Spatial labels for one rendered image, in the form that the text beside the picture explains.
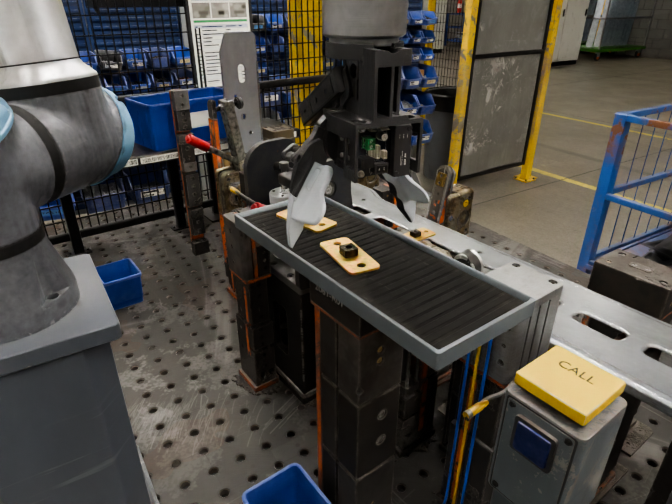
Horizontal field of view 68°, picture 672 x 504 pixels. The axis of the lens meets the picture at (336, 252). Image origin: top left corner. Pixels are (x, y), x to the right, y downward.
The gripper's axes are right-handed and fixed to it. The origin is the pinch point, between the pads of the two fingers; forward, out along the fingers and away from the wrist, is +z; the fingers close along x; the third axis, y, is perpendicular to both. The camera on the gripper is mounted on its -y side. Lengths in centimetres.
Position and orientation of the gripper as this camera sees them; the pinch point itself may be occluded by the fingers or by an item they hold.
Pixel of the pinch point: (351, 232)
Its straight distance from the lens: 55.9
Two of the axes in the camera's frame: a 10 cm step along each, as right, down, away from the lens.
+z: 0.0, 8.9, 4.6
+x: 9.0, -2.0, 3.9
